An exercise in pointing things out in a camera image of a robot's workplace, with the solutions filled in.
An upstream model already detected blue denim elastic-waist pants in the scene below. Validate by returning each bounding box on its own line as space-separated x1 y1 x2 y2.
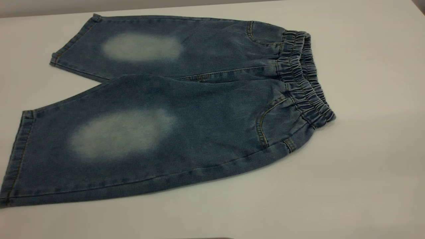
0 13 336 209

